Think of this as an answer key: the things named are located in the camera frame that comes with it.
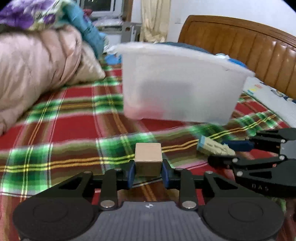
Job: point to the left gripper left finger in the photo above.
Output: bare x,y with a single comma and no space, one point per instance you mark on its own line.
120,178

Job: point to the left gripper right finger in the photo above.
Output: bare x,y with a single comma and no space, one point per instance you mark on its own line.
183,181

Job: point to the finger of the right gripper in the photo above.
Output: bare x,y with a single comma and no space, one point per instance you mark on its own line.
272,167
270,141

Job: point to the tan toy tank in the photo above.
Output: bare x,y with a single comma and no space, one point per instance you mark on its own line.
208,147

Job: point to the cartoon patterned pillow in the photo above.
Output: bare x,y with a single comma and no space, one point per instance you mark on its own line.
275,100

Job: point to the red green plaid bedsheet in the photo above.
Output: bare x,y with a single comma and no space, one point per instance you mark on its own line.
82,127

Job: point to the blue pillow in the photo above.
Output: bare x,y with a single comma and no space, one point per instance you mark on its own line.
219,55

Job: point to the wooden headboard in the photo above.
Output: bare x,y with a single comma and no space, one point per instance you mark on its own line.
267,51

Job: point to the white plastic bin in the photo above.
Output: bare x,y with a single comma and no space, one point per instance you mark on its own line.
164,82

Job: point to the pink quilted duvet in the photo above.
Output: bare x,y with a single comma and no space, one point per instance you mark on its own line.
33,63

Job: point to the grey stool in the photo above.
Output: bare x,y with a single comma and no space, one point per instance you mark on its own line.
130,32

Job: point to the white bagged pillow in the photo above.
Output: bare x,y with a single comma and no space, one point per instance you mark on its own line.
104,23

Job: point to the yellow curtain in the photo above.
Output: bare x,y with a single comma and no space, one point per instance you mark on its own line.
155,20

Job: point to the window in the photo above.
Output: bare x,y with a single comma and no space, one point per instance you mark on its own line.
102,8

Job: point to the purple floral blue blanket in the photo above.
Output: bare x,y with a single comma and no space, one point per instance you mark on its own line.
40,15

